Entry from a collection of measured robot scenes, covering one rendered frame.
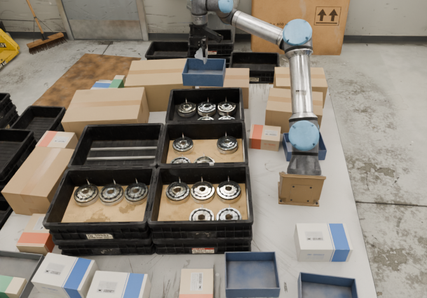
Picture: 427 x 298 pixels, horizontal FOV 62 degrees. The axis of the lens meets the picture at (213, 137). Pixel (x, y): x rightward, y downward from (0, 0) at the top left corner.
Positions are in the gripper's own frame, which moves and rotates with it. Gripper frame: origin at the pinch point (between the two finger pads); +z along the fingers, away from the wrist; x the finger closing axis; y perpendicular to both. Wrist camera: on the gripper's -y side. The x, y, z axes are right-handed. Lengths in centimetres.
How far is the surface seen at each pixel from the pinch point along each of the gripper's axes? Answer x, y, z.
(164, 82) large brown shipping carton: -15.3, 28.1, 21.6
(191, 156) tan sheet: 37.7, 2.7, 32.4
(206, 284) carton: 97, -13, 42
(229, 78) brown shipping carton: -28.8, -9.2, 24.6
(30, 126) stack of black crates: -31, 143, 73
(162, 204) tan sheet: 68, 10, 35
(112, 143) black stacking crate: 32, 45, 32
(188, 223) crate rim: 83, -5, 26
